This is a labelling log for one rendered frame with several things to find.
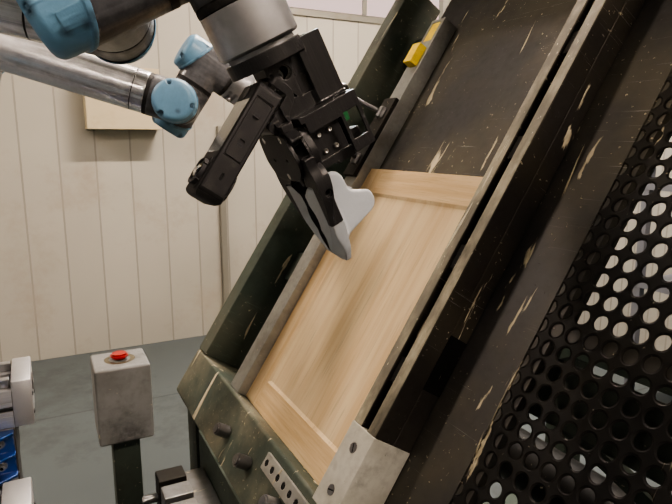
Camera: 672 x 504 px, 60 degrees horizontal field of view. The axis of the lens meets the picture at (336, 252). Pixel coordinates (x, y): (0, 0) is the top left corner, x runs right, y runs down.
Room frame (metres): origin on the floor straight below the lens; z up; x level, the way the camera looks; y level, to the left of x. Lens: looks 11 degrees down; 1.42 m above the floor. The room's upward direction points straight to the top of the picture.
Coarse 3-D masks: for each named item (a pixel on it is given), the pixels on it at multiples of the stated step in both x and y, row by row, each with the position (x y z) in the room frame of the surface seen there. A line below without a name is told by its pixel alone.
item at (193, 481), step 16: (208, 448) 1.10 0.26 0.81; (208, 464) 1.10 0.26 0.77; (160, 480) 1.05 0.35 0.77; (176, 480) 1.06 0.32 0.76; (192, 480) 1.09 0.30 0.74; (208, 480) 1.09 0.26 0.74; (224, 480) 0.99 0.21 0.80; (144, 496) 1.05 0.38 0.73; (160, 496) 1.05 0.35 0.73; (176, 496) 1.00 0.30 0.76; (192, 496) 1.01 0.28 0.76; (208, 496) 1.04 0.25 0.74; (224, 496) 1.00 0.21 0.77
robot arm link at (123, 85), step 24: (0, 48) 1.00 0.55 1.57; (24, 48) 1.01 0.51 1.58; (24, 72) 1.02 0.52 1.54; (48, 72) 1.02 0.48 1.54; (72, 72) 1.02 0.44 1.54; (96, 72) 1.03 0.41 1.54; (120, 72) 1.04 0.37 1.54; (144, 72) 1.06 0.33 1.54; (96, 96) 1.04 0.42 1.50; (120, 96) 1.04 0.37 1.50; (144, 96) 1.04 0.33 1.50; (168, 96) 1.03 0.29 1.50; (192, 96) 1.04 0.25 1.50; (168, 120) 1.04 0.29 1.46
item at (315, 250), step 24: (432, 24) 1.42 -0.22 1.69; (432, 48) 1.37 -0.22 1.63; (408, 72) 1.38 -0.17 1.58; (408, 96) 1.35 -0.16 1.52; (384, 144) 1.32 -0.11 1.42; (312, 240) 1.28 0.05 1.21; (312, 264) 1.24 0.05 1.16; (288, 288) 1.24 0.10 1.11; (288, 312) 1.21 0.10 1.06; (264, 336) 1.21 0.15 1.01; (264, 360) 1.19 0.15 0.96; (240, 384) 1.17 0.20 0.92
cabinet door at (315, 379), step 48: (384, 192) 1.20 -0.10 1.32; (432, 192) 1.06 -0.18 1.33; (384, 240) 1.10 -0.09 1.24; (432, 240) 0.98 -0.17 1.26; (336, 288) 1.14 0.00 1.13; (384, 288) 1.01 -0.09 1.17; (288, 336) 1.17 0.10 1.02; (336, 336) 1.04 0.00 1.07; (384, 336) 0.93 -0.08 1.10; (288, 384) 1.07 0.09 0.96; (336, 384) 0.96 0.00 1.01; (288, 432) 0.98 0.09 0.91; (336, 432) 0.88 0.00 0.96
